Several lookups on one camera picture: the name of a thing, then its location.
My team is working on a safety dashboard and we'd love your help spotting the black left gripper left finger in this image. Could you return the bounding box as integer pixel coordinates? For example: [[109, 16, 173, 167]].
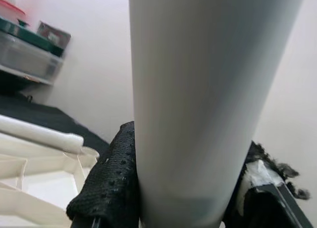
[[66, 121, 142, 228]]

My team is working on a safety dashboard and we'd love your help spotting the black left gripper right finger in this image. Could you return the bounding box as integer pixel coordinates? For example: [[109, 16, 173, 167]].
[[222, 140, 315, 228]]

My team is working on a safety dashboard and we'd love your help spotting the white plastic table leg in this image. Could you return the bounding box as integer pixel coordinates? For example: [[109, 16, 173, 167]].
[[128, 0, 309, 228], [0, 114, 84, 155]]

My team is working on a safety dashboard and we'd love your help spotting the white plastic table top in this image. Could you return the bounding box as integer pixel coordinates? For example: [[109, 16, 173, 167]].
[[0, 133, 101, 228]]

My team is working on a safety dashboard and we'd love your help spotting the black tablecloth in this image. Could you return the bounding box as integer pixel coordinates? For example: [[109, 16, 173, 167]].
[[0, 94, 111, 152]]

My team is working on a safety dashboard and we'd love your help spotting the white shelf board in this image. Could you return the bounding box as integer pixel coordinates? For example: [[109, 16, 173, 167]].
[[0, 64, 55, 87]]

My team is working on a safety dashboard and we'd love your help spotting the red lidded plastic container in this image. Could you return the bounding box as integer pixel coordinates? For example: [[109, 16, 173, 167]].
[[0, 0, 27, 23]]

